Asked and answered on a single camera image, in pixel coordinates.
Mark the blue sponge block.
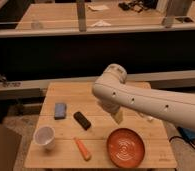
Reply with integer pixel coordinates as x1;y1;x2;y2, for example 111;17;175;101
54;103;66;119

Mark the orange ridged plate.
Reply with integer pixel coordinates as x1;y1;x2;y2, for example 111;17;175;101
107;128;145;168

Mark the blue electronic box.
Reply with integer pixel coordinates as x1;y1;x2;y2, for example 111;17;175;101
178;127;195;140

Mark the brown cardboard box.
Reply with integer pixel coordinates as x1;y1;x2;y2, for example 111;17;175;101
0;124;21;171

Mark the white paper sheet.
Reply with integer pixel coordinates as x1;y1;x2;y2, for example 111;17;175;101
88;5;109;11

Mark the white plastic bottle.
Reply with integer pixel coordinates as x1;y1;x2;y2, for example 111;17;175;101
138;113;154;122

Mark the small wooden table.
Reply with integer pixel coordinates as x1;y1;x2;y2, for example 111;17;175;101
25;82;177;169

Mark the long wooden workbench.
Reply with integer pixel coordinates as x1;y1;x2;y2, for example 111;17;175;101
0;0;195;37

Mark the black cable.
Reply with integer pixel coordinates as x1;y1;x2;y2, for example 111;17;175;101
168;133;195;153

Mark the orange pepper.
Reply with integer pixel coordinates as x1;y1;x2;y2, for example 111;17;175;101
74;138;92;161

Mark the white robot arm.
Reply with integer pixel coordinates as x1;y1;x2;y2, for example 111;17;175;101
92;64;195;131

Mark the black rectangular block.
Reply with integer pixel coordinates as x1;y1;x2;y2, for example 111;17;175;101
73;112;91;130

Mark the grey metal post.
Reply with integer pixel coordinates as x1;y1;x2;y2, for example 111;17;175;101
161;0;193;28
76;0;86;32

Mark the grey metal post right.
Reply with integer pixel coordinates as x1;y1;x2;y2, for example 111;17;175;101
161;0;193;28

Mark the black cluttered equipment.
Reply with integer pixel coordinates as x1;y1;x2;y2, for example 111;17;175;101
118;0;158;13

